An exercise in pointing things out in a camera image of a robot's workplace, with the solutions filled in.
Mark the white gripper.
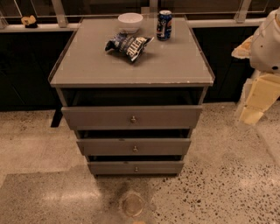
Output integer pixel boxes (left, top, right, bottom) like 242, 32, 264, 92
231, 7, 280, 125

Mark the grey bottom drawer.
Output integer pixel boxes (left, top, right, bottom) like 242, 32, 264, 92
87, 161, 184, 175

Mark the blue chip bag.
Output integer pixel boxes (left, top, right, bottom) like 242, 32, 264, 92
105, 32, 153, 63

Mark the grey drawer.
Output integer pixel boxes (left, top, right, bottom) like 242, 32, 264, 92
61, 105, 202, 130
77, 138, 191, 156
87, 161, 184, 175

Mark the small yellow black object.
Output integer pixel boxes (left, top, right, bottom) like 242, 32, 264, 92
21, 15, 38, 28

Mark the blue soda can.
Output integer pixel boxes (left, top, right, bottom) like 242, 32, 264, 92
157, 10, 172, 41

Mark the grey top drawer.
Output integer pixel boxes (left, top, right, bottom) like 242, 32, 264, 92
61, 105, 202, 130

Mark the white bowl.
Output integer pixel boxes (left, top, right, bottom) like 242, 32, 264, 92
118, 12, 144, 33

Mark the grey middle drawer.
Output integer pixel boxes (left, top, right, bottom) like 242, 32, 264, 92
77, 138, 191, 156

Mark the grey drawer cabinet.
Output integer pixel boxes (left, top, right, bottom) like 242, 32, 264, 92
50, 18, 214, 163

